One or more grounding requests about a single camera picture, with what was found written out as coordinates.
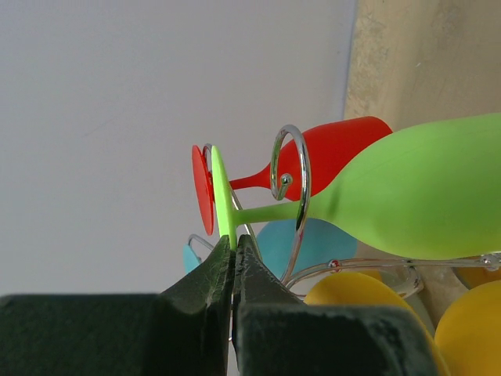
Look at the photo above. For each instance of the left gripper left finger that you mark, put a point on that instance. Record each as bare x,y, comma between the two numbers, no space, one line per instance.
181,331

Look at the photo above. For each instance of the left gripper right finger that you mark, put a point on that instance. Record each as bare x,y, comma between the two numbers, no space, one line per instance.
275,333

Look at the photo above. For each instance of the chrome wine glass rack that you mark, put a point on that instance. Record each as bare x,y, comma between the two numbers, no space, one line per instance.
375,267

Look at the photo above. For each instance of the orange wine glass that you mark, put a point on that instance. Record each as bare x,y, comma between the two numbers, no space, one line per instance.
402,344
468,332

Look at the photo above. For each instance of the blue plastic wine glass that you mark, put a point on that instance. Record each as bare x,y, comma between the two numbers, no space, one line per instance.
321,243

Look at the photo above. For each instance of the orange wine glass front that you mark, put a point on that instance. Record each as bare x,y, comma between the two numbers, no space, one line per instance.
468,332

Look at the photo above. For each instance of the red plastic wine glass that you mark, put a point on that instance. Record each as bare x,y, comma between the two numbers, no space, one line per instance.
330,147

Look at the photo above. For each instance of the green plastic wine glass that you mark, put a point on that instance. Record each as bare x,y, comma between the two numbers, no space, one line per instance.
430,191

